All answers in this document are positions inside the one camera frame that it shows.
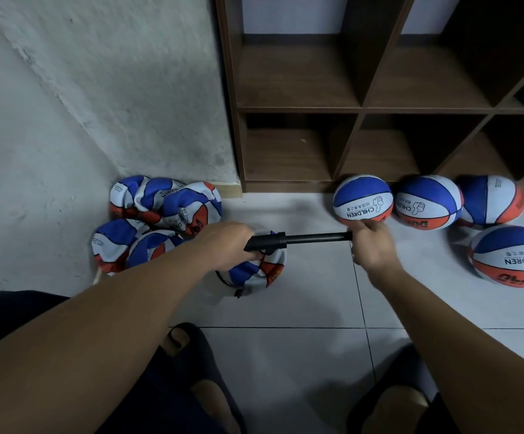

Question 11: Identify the person's left forearm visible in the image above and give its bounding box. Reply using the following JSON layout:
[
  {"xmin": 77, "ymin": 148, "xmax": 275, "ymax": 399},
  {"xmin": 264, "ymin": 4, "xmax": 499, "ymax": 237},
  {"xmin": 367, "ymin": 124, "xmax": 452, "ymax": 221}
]
[{"xmin": 0, "ymin": 248, "xmax": 216, "ymax": 434}]

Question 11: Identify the black hand pump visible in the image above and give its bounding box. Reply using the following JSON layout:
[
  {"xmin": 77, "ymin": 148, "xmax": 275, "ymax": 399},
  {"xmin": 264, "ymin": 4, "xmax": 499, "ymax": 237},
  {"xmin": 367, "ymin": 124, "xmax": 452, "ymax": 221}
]
[{"xmin": 215, "ymin": 231, "xmax": 354, "ymax": 299}]

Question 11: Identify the black sandal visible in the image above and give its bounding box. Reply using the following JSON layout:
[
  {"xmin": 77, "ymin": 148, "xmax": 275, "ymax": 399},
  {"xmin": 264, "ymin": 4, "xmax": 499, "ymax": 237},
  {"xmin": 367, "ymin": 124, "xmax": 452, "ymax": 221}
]
[
  {"xmin": 158, "ymin": 322, "xmax": 249, "ymax": 434},
  {"xmin": 346, "ymin": 343, "xmax": 439, "ymax": 434}
]

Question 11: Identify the person's right hand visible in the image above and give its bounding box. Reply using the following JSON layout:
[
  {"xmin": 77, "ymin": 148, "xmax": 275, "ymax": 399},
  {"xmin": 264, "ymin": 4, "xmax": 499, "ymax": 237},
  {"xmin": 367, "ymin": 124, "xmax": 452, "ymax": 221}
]
[{"xmin": 346, "ymin": 218, "xmax": 403, "ymax": 290}]

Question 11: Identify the person's right forearm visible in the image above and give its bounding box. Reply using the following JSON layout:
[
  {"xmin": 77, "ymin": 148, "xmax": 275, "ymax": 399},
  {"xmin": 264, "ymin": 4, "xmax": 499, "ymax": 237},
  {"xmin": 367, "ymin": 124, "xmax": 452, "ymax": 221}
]
[{"xmin": 366, "ymin": 266, "xmax": 524, "ymax": 434}]

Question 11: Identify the brown wooden cubby shelf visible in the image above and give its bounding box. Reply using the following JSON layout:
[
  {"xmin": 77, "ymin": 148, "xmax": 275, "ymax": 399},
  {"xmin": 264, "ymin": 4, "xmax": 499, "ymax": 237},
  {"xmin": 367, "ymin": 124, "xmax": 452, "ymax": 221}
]
[{"xmin": 212, "ymin": 0, "xmax": 524, "ymax": 195}]

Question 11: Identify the person's left hand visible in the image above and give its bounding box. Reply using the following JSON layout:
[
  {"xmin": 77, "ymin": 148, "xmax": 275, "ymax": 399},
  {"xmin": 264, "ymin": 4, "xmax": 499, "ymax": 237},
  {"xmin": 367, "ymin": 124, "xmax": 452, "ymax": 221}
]
[{"xmin": 190, "ymin": 221, "xmax": 258, "ymax": 277}]

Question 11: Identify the person's left foot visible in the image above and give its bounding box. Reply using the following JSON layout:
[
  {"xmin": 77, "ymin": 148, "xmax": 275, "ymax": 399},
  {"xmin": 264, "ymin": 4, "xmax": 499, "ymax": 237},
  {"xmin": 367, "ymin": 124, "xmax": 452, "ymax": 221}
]
[{"xmin": 163, "ymin": 328, "xmax": 243, "ymax": 434}]

